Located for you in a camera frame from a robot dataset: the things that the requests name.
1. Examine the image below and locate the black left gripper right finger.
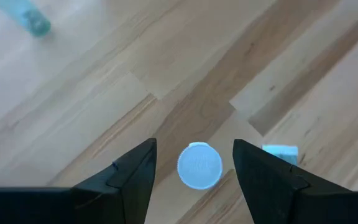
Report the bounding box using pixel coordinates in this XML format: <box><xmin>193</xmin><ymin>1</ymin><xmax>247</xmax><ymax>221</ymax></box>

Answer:
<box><xmin>232</xmin><ymin>139</ymin><xmax>352</xmax><ymax>224</ymax></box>

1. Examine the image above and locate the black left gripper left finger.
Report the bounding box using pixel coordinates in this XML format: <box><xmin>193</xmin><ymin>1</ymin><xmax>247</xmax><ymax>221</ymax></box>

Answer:
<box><xmin>71</xmin><ymin>138</ymin><xmax>157</xmax><ymax>224</ymax></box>

